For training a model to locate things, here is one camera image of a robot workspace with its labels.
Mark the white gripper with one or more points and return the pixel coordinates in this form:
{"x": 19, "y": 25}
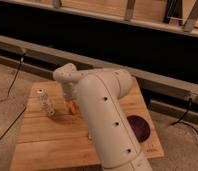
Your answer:
{"x": 69, "y": 91}

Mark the orange pepper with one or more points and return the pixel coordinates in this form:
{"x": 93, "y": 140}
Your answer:
{"x": 72, "y": 107}

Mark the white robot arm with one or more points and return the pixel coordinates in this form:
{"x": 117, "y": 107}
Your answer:
{"x": 97, "y": 92}

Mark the clear plastic water bottle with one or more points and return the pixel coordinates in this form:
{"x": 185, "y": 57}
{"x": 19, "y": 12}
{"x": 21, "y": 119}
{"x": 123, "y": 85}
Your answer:
{"x": 45, "y": 102}

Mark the dark purple bowl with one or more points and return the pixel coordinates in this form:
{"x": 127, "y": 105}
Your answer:
{"x": 140, "y": 127}

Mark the wooden shelf rail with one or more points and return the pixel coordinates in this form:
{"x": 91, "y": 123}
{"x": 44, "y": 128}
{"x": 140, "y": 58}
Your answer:
{"x": 143, "y": 13}

